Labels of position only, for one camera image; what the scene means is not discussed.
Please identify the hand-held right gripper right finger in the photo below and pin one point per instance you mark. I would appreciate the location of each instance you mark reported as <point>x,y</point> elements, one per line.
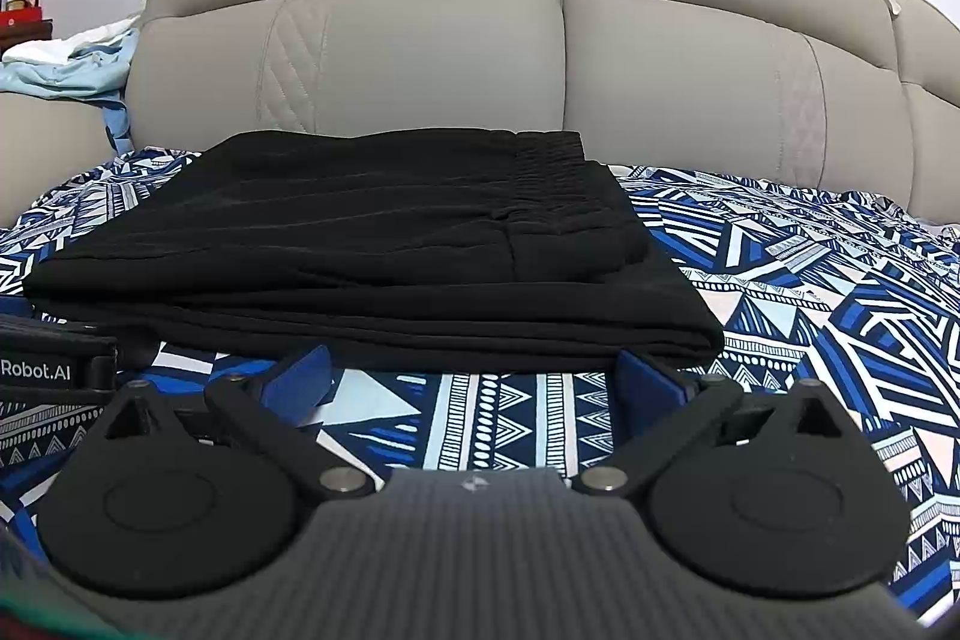
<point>646,377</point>

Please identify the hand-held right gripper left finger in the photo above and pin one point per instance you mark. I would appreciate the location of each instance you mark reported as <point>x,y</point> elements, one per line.
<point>301,377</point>

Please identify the black pants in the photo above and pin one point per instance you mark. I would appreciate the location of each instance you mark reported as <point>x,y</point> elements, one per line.
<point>360,235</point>

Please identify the blue white patterned bed sheet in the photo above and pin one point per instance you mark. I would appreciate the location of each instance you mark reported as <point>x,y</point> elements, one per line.
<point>787,310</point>

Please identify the beige leather cushion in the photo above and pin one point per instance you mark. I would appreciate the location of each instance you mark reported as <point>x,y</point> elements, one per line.
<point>52,153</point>

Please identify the light blue cloth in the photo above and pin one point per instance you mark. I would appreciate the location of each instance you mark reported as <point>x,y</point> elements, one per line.
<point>75,78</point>

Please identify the white crumpled cloth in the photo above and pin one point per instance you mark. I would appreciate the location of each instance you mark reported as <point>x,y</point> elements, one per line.
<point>67,44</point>

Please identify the red box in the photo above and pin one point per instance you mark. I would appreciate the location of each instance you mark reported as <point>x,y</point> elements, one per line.
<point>19,18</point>

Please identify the beige padded headboard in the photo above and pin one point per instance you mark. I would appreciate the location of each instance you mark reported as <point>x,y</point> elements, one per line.
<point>525,48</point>

